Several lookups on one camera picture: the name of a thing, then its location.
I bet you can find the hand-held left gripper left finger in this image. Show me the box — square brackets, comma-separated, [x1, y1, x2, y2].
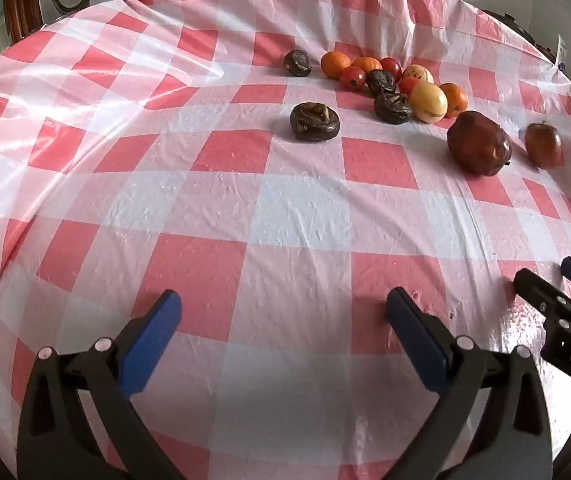
[17, 289, 186, 480]

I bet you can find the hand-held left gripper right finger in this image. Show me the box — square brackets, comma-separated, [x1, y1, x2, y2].
[386, 287, 552, 480]

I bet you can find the red apple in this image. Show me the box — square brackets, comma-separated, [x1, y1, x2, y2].
[524, 121, 563, 169]

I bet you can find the dark red pomegranate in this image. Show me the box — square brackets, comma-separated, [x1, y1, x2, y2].
[447, 110, 514, 177]

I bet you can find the smooth yellow fruit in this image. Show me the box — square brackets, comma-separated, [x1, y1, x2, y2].
[408, 81, 449, 124]

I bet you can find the orange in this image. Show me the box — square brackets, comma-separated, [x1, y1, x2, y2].
[351, 56, 383, 74]
[320, 51, 352, 80]
[439, 82, 469, 117]

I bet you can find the pink checkered plastic tablecloth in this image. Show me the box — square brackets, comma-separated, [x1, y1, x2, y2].
[0, 0, 571, 480]

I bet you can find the pale spotted yellow fruit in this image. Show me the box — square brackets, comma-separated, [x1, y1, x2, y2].
[402, 64, 435, 85]

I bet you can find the dark round object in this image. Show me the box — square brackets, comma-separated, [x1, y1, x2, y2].
[483, 9, 551, 53]

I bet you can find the wooden door frame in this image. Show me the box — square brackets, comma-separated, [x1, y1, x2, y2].
[4, 0, 41, 41]

